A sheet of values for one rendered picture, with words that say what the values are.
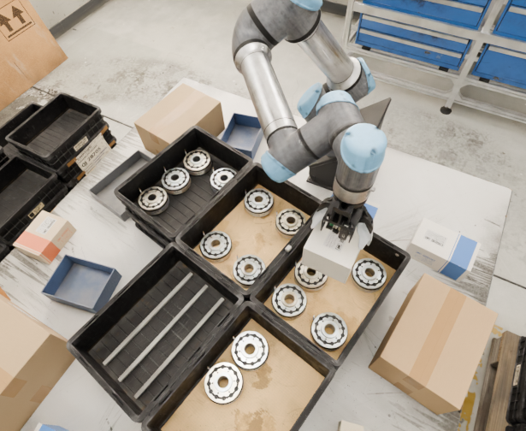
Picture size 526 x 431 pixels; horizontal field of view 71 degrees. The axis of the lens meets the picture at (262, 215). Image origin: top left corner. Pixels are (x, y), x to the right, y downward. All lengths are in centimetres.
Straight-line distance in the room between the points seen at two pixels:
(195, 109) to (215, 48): 195
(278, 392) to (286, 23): 94
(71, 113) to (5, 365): 155
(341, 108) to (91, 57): 321
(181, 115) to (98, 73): 201
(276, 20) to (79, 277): 107
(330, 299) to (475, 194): 80
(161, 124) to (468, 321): 128
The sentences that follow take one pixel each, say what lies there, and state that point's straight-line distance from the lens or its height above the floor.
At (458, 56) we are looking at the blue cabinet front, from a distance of 286.
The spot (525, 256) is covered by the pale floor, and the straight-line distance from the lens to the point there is 255.
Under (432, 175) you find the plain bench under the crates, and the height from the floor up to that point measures 70.
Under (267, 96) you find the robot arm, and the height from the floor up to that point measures 137.
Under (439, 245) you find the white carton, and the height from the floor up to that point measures 79.
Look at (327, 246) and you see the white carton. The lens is 90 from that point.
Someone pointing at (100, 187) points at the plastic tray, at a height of 72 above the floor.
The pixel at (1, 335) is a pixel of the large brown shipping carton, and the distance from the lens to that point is 130.
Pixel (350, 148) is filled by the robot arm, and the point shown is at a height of 145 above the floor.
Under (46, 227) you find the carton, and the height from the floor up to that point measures 77.
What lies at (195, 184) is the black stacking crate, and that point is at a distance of 140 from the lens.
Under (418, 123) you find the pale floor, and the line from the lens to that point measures 294.
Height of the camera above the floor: 192
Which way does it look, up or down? 58 degrees down
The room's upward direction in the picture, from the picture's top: 4 degrees counter-clockwise
